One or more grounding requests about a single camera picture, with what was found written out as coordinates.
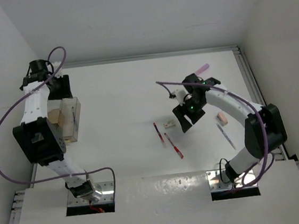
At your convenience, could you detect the red gel pen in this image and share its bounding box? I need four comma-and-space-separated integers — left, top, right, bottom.
164, 133, 184, 159

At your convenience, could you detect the pink eraser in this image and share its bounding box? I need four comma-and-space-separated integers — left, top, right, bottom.
217, 112, 228, 126

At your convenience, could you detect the metal mounting plate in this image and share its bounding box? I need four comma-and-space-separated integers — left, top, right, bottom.
67, 181, 114, 208
206, 169, 258, 193

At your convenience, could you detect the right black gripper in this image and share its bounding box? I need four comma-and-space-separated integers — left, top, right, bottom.
172, 97, 208, 133

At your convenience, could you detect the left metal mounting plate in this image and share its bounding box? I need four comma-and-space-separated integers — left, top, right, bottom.
67, 181, 114, 208

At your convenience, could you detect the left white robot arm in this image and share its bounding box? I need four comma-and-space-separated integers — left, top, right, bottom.
12, 59, 95, 201

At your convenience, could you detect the blue ballpoint pen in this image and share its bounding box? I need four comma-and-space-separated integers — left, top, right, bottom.
71, 107, 78, 131

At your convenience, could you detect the white staples box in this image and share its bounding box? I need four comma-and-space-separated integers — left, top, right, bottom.
163, 120, 176, 129

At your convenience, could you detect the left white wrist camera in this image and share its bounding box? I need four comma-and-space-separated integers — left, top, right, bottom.
46, 61, 63, 78

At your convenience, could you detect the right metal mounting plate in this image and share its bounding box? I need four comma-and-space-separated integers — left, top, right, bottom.
206, 169, 258, 193

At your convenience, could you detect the red pen with clear cap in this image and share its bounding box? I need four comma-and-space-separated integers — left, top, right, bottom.
153, 122, 167, 148

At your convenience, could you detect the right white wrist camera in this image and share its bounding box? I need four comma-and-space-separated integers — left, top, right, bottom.
169, 89, 190, 106

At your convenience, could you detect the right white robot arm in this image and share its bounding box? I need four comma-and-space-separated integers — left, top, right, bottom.
169, 73, 287, 182

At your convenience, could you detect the clear compartment organizer box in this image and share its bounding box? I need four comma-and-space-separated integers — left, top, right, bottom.
47, 97, 81, 143

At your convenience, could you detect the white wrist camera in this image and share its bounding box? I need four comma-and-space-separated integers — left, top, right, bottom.
46, 61, 63, 78
169, 89, 190, 106

